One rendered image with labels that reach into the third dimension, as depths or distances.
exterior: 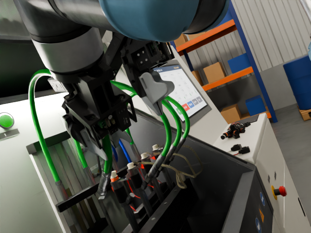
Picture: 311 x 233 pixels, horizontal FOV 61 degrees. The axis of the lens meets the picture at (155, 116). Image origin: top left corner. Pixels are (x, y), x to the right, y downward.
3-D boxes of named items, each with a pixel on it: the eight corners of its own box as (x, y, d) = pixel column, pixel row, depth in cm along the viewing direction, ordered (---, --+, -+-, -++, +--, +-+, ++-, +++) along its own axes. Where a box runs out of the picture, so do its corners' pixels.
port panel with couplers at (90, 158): (98, 190, 94) (64, 109, 93) (92, 192, 96) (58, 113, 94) (119, 174, 106) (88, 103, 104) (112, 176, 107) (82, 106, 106)
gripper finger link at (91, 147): (106, 180, 45) (95, 144, 39) (87, 160, 48) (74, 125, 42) (120, 169, 46) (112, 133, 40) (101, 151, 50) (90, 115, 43)
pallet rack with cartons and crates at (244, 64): (275, 113, 603) (227, -11, 589) (277, 121, 524) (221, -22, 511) (168, 148, 715) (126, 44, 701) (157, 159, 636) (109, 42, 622)
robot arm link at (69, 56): (19, 29, 31) (78, 3, 34) (36, 62, 34) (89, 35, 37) (49, 52, 26) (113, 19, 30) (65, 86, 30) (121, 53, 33)
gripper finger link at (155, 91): (174, 111, 50) (156, 65, 50) (149, 120, 53) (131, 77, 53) (180, 107, 53) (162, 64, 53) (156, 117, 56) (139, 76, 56)
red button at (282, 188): (288, 201, 91) (283, 187, 91) (276, 202, 93) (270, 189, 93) (288, 193, 96) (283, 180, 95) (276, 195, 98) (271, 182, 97)
